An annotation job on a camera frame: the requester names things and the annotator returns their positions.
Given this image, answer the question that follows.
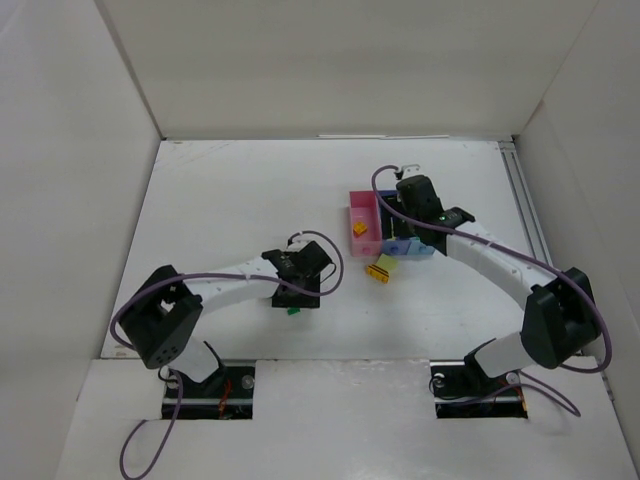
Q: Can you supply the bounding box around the light yellow lego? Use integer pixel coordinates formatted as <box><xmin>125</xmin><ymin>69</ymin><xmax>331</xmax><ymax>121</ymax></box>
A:
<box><xmin>375</xmin><ymin>254</ymin><xmax>398</xmax><ymax>273</ymax></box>

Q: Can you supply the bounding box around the orange striped lego brick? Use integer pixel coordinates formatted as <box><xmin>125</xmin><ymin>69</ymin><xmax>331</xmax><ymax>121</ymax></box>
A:
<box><xmin>366</xmin><ymin>264</ymin><xmax>390</xmax><ymax>284</ymax></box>

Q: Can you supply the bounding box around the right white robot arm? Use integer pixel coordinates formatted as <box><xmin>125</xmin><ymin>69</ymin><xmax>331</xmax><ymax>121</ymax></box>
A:
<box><xmin>379</xmin><ymin>172</ymin><xmax>609</xmax><ymax>388</ymax></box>

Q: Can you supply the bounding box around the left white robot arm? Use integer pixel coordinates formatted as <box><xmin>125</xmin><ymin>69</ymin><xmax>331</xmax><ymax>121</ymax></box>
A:
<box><xmin>116</xmin><ymin>241</ymin><xmax>333</xmax><ymax>390</ymax></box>

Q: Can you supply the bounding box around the purple plastic bin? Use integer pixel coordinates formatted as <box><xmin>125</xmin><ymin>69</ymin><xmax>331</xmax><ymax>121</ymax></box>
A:
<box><xmin>378</xmin><ymin>190</ymin><xmax>412</xmax><ymax>256</ymax></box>

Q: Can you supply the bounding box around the pink plastic bin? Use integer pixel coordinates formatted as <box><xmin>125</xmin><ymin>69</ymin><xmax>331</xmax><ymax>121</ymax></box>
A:
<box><xmin>348</xmin><ymin>191</ymin><xmax>382</xmax><ymax>257</ymax></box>

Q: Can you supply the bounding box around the light blue plastic bin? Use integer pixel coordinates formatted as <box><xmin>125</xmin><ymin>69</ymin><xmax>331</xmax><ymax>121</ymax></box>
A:
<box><xmin>407</xmin><ymin>237</ymin><xmax>435</xmax><ymax>256</ymax></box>

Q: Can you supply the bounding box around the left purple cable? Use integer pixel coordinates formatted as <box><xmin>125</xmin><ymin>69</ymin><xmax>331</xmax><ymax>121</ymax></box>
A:
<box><xmin>110</xmin><ymin>229</ymin><xmax>345</xmax><ymax>480</ymax></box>

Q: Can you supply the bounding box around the purple cable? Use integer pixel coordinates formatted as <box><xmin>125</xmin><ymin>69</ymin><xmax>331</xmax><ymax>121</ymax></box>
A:
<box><xmin>370</xmin><ymin>164</ymin><xmax>614</xmax><ymax>419</ymax></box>
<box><xmin>110</xmin><ymin>229</ymin><xmax>345</xmax><ymax>480</ymax></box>

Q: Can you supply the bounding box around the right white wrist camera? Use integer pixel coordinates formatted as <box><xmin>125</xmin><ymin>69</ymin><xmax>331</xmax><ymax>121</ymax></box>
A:
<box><xmin>394</xmin><ymin>164</ymin><xmax>421</xmax><ymax>180</ymax></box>

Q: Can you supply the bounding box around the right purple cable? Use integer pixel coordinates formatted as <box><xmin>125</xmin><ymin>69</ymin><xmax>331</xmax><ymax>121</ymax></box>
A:
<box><xmin>370</xmin><ymin>164</ymin><xmax>614</xmax><ymax>419</ymax></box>

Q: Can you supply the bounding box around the aluminium rail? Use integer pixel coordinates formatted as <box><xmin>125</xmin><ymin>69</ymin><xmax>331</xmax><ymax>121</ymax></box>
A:
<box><xmin>498</xmin><ymin>141</ymin><xmax>553</xmax><ymax>266</ymax></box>

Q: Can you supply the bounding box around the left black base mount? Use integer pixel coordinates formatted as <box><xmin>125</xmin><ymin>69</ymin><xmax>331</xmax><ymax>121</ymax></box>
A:
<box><xmin>177</xmin><ymin>361</ymin><xmax>256</xmax><ymax>420</ymax></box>

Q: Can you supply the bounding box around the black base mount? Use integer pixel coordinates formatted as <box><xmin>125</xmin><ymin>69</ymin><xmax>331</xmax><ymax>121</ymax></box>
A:
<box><xmin>177</xmin><ymin>361</ymin><xmax>256</xmax><ymax>420</ymax></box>
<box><xmin>428</xmin><ymin>348</ymin><xmax>528</xmax><ymax>419</ymax></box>

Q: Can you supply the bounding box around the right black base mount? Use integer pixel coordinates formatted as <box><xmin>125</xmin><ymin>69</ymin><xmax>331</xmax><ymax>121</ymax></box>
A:
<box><xmin>428</xmin><ymin>348</ymin><xmax>528</xmax><ymax>419</ymax></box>

